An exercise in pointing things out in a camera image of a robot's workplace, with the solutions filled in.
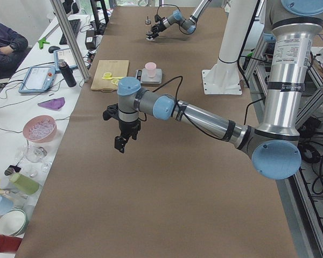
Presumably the white camera mast base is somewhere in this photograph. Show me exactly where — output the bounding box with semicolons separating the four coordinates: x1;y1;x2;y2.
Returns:
202;0;259;95

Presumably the pink bowl with ice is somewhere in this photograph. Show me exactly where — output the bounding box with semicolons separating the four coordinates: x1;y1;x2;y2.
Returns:
23;115;57;143

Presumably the light blue cup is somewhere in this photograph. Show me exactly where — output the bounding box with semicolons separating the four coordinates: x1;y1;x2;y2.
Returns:
0;195;14;216

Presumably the lemon slice pair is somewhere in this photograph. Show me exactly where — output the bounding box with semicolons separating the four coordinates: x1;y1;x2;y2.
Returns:
111;79;119;86

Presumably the green cup lying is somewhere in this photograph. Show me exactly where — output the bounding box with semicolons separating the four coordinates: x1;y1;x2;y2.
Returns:
9;173;40;195

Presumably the black computer mouse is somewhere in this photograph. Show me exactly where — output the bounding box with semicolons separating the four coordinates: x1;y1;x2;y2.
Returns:
48;46;60;53

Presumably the white green rimmed bowl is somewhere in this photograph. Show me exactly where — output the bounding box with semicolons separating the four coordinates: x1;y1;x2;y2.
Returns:
0;209;28;237

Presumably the aluminium frame post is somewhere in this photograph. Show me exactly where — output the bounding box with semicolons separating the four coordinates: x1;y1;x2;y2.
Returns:
50;0;90;82

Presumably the bamboo cutting board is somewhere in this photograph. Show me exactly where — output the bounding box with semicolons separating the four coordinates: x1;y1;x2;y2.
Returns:
90;60;129;92

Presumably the yellow plastic knife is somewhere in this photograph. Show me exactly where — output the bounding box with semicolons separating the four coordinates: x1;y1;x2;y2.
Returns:
102;76;124;80

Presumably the red cup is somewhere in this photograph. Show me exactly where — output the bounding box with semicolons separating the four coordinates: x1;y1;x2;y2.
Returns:
0;234;22;254

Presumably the pink plastic cup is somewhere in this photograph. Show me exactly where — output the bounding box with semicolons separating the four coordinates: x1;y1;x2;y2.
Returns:
145;62;157;78

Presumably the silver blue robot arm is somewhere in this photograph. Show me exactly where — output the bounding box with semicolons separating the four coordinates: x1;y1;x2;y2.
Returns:
103;1;323;180
146;0;212;41

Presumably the grey kitchen scale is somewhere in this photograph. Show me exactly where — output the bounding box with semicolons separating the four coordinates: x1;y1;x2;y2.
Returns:
135;68;163;85

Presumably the purple cloth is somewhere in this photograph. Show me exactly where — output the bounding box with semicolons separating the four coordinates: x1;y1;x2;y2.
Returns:
37;97;65;111

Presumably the black water bottle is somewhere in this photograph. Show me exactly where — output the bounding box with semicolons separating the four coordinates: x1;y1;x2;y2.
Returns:
58;59;76;88

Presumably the blue teach pendant near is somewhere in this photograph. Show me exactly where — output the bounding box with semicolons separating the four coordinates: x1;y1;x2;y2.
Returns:
18;66;56;94

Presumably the seated person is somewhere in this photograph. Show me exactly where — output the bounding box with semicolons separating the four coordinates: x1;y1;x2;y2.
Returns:
0;23;28;79

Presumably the blue teach pendant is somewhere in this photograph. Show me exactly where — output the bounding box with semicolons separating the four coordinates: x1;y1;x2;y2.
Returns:
53;48;77;72
18;66;56;94

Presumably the blue teach pendant far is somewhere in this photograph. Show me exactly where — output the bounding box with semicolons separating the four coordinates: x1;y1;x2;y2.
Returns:
53;48;77;72

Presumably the wine glass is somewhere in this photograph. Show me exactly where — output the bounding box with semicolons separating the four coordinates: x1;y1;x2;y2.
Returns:
23;146;52;173

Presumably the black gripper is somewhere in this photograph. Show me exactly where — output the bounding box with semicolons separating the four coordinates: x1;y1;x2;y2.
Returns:
114;120;141;153
146;22;165;39

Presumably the black keyboard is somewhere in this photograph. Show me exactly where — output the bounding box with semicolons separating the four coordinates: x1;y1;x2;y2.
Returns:
59;18;82;46

